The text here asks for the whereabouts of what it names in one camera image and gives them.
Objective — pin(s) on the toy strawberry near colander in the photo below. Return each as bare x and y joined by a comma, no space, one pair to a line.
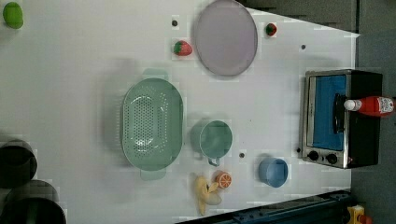
182,48

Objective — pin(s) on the yellow and red toy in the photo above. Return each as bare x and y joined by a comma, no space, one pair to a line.
358,216

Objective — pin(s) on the green perforated colander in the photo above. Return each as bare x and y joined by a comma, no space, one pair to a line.
151,133

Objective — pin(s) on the red felt ketchup bottle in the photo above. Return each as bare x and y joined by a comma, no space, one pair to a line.
373,106

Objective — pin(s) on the black cylinder lower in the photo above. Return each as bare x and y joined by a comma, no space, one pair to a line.
36,202

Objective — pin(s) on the green mug with handle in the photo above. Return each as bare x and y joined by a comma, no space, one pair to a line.
212,138

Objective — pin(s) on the black toaster oven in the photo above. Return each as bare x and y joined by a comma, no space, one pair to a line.
332,135

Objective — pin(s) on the black cylinder upper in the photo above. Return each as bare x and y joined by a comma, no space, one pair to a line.
18,164

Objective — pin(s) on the lilac round plate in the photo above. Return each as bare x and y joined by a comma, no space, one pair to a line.
226,38

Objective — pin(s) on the blue plastic cup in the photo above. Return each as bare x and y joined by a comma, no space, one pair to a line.
273,172

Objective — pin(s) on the toy peeled banana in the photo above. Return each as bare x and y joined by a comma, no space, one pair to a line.
205,194

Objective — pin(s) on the green toy lime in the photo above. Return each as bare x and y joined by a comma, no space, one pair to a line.
13,15

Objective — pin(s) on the toy strawberry far side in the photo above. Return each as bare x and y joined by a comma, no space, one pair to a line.
270,29

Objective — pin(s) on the toy orange half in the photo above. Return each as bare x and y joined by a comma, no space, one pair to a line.
224,180

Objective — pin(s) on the black cylinder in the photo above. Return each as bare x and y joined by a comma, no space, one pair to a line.
18,164
36,202

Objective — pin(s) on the blue metal frame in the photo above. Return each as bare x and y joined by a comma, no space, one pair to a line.
326,208

